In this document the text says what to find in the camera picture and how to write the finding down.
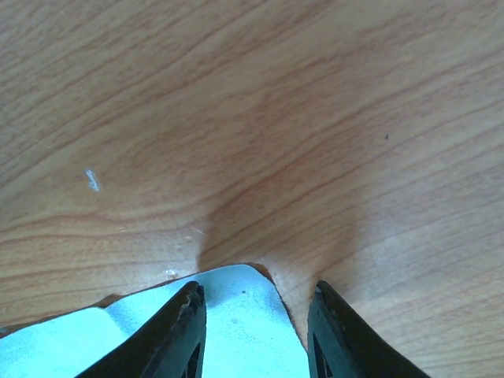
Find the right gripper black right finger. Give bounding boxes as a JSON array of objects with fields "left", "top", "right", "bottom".
[{"left": 307, "top": 280, "right": 427, "bottom": 378}]

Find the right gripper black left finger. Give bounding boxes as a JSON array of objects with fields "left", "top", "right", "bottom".
[{"left": 79, "top": 281, "right": 206, "bottom": 377}]

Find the light blue cleaning cloth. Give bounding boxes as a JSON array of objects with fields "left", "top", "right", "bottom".
[{"left": 1, "top": 265, "right": 309, "bottom": 377}]

